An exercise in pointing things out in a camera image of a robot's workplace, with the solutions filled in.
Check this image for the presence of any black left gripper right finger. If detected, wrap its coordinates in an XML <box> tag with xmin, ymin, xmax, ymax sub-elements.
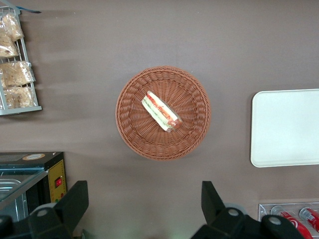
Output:
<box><xmin>191</xmin><ymin>180</ymin><xmax>260</xmax><ymax>239</ymax></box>

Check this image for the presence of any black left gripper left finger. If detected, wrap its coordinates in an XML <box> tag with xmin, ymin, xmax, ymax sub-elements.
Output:
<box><xmin>27</xmin><ymin>180</ymin><xmax>90</xmax><ymax>239</ymax></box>

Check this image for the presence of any cream plastic tray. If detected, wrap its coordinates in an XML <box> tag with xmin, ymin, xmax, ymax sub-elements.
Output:
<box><xmin>250</xmin><ymin>89</ymin><xmax>319</xmax><ymax>168</ymax></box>

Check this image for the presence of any clear acrylic bottle rack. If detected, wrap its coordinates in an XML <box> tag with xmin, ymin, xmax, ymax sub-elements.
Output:
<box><xmin>258</xmin><ymin>203</ymin><xmax>319</xmax><ymax>239</ymax></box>

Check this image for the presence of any black toaster machine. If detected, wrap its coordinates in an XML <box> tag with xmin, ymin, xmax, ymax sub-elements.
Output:
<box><xmin>0</xmin><ymin>151</ymin><xmax>67</xmax><ymax>224</ymax></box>

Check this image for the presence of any red cola bottle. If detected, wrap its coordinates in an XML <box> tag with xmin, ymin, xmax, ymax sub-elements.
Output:
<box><xmin>299</xmin><ymin>208</ymin><xmax>319</xmax><ymax>229</ymax></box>
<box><xmin>278</xmin><ymin>210</ymin><xmax>314</xmax><ymax>239</ymax></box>

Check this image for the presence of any brown round wicker basket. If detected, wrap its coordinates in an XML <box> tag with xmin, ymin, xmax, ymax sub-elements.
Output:
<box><xmin>115</xmin><ymin>65</ymin><xmax>212</xmax><ymax>161</ymax></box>

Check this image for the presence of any wrapped triangle sandwich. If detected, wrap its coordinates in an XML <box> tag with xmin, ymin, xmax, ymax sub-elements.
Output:
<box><xmin>141</xmin><ymin>91</ymin><xmax>183</xmax><ymax>133</ymax></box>

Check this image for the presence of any clear bagged snack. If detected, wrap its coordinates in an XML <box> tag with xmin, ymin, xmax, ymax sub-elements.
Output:
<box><xmin>0</xmin><ymin>60</ymin><xmax>35</xmax><ymax>88</ymax></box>
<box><xmin>2</xmin><ymin>12</ymin><xmax>25</xmax><ymax>42</ymax></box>
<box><xmin>0</xmin><ymin>31</ymin><xmax>20</xmax><ymax>59</ymax></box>
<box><xmin>2</xmin><ymin>85</ymin><xmax>35</xmax><ymax>110</ymax></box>

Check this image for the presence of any grey wire rack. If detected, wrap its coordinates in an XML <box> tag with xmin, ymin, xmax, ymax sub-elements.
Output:
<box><xmin>0</xmin><ymin>6</ymin><xmax>43</xmax><ymax>117</ymax></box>

